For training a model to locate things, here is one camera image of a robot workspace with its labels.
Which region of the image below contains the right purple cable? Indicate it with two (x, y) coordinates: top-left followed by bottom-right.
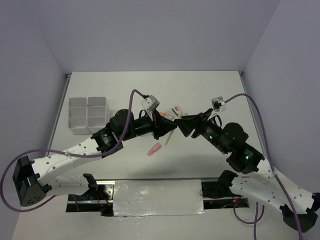
(224, 93), (305, 240)

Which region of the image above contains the yellow highlighter pen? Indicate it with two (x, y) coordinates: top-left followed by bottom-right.
(164, 130), (175, 146)

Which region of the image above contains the staples box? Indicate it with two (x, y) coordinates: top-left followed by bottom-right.
(165, 108), (177, 121)

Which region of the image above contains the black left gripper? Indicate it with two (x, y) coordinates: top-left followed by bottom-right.
(120, 109), (177, 142)

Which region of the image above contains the pink mini stapler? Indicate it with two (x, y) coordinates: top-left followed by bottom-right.
(172, 105), (184, 119)

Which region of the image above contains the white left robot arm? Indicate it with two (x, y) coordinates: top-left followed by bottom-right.
(12, 109), (177, 207)

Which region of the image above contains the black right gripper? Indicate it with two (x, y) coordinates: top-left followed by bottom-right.
(173, 107), (228, 153)

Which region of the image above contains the pink transparent case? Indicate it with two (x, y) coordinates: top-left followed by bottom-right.
(147, 142), (162, 157)

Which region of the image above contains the white compartment organizer box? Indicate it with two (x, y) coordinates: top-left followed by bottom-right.
(68, 96), (111, 135)

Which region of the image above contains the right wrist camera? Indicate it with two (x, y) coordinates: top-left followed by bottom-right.
(209, 96), (227, 119)

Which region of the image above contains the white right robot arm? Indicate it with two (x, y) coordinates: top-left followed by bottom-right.
(174, 113), (320, 233)

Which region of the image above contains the silver tape panel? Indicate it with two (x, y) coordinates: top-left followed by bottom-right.
(113, 179), (205, 217)

